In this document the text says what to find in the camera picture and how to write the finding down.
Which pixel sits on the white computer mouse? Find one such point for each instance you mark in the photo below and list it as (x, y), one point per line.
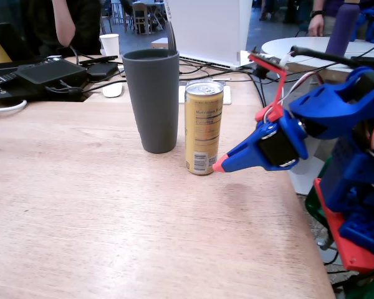
(112, 91)

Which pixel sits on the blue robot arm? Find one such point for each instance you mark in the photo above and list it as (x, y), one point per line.
(372, 21)
(330, 109)

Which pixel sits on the bystander with wristwatch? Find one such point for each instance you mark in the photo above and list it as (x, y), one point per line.
(316, 28)

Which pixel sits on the wooden chair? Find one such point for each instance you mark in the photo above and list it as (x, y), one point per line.
(140, 18)

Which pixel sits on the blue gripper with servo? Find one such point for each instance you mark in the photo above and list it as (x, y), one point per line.
(269, 149)

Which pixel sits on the purple bottle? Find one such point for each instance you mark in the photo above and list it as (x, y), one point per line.
(343, 31)

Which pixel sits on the red wrist camera mount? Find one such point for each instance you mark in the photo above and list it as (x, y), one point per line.
(272, 113)

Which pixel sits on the person in black shirt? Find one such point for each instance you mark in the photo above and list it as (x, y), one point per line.
(81, 18)

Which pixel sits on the red robot base plate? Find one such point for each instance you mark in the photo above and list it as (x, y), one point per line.
(358, 258)

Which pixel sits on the black flat console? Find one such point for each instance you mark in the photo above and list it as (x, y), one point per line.
(6, 81)

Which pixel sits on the black box device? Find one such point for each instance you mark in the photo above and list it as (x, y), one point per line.
(50, 71)

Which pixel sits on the round white table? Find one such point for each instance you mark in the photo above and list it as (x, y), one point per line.
(286, 46)

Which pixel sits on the white paper cup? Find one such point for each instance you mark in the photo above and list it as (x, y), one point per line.
(109, 45)

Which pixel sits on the tall gray tumbler glass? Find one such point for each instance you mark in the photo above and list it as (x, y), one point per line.
(156, 102)

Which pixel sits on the yellow drink can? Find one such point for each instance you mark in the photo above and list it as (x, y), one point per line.
(202, 124)

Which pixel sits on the black power adapter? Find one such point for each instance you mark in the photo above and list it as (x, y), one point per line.
(101, 71)
(371, 59)

